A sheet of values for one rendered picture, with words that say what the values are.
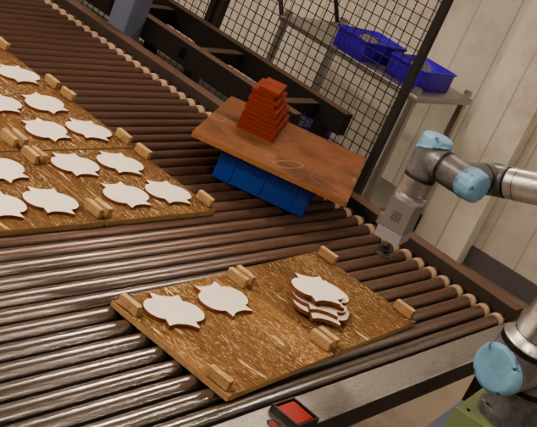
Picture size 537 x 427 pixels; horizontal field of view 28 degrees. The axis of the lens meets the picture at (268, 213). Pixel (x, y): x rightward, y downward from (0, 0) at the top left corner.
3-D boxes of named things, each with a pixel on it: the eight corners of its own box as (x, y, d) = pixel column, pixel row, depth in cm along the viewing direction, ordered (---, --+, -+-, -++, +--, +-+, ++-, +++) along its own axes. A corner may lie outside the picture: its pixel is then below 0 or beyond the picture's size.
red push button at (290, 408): (312, 423, 219) (314, 418, 219) (294, 429, 215) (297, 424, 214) (290, 405, 222) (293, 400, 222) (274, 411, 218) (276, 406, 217)
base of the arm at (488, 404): (543, 424, 250) (562, 390, 247) (528, 446, 236) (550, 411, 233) (485, 390, 255) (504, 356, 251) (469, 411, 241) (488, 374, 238)
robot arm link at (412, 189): (399, 172, 243) (411, 168, 251) (391, 190, 245) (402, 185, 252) (428, 187, 241) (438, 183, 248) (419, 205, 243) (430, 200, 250)
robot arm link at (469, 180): (505, 175, 239) (467, 152, 245) (478, 174, 231) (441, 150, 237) (489, 205, 242) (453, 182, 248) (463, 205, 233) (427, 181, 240)
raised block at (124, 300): (140, 317, 226) (144, 307, 225) (134, 318, 225) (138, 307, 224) (121, 301, 229) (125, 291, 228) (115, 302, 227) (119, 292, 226)
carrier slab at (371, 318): (413, 325, 281) (416, 321, 280) (333, 357, 247) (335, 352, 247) (314, 255, 296) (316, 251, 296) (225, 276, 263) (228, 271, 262)
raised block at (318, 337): (330, 351, 246) (335, 341, 245) (326, 352, 245) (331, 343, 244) (311, 336, 249) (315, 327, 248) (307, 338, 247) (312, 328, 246)
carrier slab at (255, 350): (331, 359, 246) (334, 353, 246) (226, 402, 213) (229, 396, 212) (224, 277, 262) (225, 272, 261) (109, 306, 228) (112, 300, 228)
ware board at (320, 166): (364, 162, 356) (366, 158, 356) (345, 207, 310) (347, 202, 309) (229, 100, 359) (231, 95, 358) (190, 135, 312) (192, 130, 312)
